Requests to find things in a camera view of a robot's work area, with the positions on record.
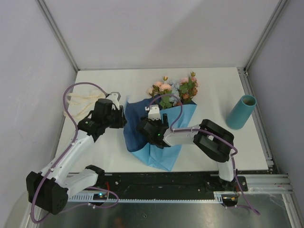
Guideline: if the blue flower bouquet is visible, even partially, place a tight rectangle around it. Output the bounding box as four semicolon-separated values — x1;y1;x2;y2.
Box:
123;71;199;172

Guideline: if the cream printed ribbon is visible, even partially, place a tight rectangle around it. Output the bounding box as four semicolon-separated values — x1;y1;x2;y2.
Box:
66;89;105;121

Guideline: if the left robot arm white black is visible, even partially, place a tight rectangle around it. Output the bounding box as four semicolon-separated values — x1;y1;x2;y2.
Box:
26;93;127;215

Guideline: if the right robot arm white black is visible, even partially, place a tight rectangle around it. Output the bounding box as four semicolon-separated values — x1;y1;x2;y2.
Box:
136;114;238;190

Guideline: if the teal cylindrical vase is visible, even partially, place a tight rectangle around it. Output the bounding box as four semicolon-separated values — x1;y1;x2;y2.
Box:
226;95;257;130

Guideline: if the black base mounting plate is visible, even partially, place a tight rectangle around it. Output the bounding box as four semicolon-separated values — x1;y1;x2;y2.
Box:
78;171;248;201

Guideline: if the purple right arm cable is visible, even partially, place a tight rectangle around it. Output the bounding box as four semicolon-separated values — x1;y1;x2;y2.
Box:
148;94;261;216

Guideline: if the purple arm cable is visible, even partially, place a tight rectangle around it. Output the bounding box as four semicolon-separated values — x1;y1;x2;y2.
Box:
148;94;261;216
29;82;119;224

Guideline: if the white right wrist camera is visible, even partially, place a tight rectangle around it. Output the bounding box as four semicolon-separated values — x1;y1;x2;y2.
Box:
145;104;161;121

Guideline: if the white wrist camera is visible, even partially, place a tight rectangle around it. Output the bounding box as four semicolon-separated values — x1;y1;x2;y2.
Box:
106;92;121;110
145;104;161;121

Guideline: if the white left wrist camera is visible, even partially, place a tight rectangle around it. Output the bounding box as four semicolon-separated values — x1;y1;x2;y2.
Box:
106;92;121;110

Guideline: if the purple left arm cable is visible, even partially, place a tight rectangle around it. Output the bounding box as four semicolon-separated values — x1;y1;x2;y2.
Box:
29;82;119;224

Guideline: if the white slotted cable duct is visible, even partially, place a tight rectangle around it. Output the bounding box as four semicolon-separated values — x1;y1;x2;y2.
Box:
68;191;239;204

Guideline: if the aluminium frame left post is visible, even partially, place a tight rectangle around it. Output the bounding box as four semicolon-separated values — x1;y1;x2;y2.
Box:
36;0;79;72

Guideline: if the aluminium frame post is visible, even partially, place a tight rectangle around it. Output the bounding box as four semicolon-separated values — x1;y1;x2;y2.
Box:
243;0;290;72
36;0;79;72

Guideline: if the aluminium frame right post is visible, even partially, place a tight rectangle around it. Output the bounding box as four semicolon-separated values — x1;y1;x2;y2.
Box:
243;0;290;72

